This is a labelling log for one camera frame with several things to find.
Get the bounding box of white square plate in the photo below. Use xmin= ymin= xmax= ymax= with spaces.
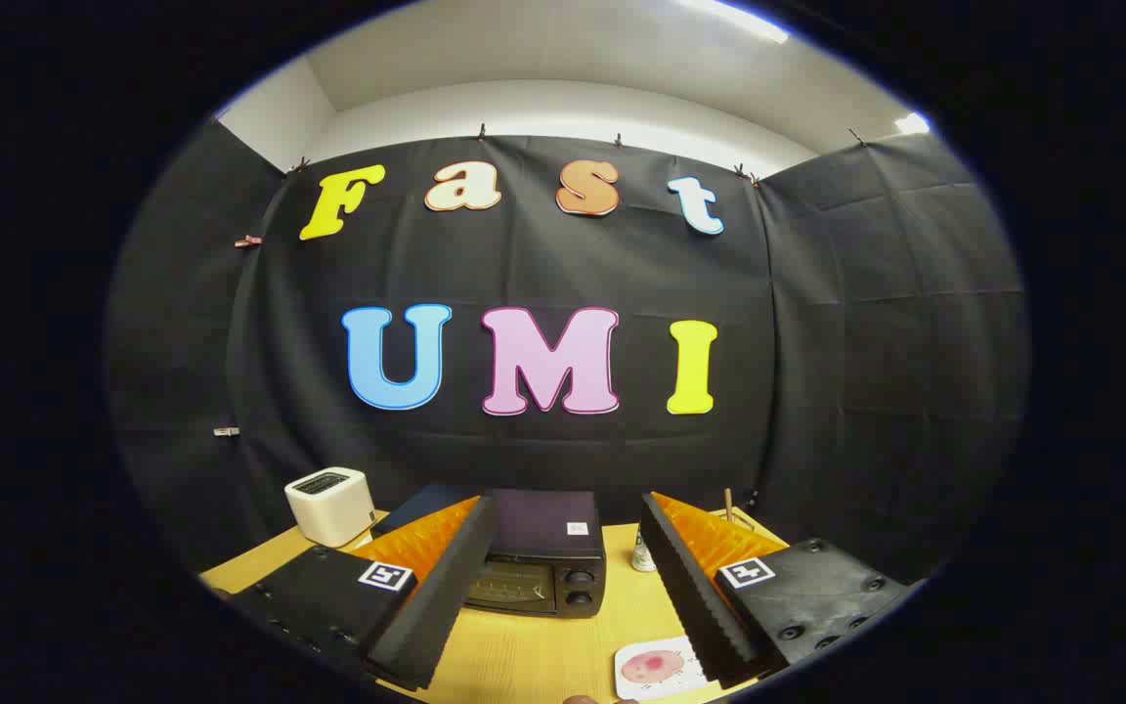
xmin=614 ymin=636 xmax=720 ymax=702

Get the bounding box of pink round meat slice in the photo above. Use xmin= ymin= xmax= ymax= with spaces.
xmin=620 ymin=650 xmax=686 ymax=684

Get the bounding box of black toaster oven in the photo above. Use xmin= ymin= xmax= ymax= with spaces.
xmin=370 ymin=483 xmax=609 ymax=619

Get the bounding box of black backdrop cloth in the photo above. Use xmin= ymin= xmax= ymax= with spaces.
xmin=106 ymin=117 xmax=1028 ymax=588

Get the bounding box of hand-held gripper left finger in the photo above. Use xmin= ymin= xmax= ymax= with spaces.
xmin=227 ymin=494 xmax=500 ymax=693

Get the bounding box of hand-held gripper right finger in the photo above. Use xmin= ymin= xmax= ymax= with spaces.
xmin=639 ymin=491 xmax=917 ymax=690

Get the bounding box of small white box appliance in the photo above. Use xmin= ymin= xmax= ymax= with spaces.
xmin=284 ymin=466 xmax=376 ymax=549

